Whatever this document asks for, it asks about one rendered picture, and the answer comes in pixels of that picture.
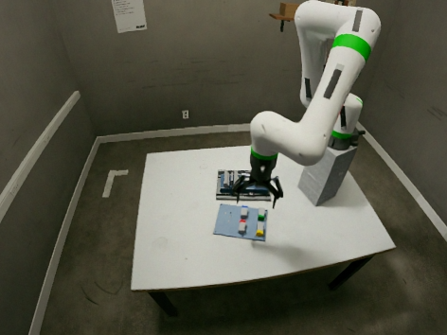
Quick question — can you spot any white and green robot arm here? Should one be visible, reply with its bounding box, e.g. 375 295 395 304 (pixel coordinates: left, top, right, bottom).
249 0 381 172

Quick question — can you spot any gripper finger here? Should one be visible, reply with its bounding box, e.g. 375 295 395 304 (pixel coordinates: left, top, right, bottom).
261 176 283 208
231 171 258 204

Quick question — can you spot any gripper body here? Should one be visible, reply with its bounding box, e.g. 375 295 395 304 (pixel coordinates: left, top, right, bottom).
248 167 272 186

